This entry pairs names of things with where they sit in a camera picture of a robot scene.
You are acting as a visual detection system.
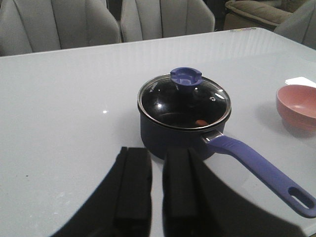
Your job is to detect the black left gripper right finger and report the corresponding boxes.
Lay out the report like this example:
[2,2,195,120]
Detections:
[162,148,304,237]

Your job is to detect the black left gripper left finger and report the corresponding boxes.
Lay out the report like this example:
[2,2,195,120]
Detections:
[54,147,152,237]

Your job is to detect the grey side chair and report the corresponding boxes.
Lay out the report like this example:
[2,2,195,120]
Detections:
[274,0,316,49]

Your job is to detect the pink bowl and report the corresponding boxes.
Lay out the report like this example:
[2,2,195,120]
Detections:
[276,84,316,132]

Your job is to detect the left grey chair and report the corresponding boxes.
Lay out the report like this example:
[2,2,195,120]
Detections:
[0,0,121,56]

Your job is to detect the blue saucepan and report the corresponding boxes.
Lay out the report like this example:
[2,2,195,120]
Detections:
[138,74,316,219]

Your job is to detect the colour dot sticker strip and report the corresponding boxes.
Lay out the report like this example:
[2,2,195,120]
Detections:
[230,27,257,32]

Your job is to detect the glass lid with blue knob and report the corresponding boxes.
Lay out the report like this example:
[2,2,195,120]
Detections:
[137,67,232,131]

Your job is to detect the right grey chair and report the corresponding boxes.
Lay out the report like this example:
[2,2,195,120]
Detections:
[120,0,215,42]

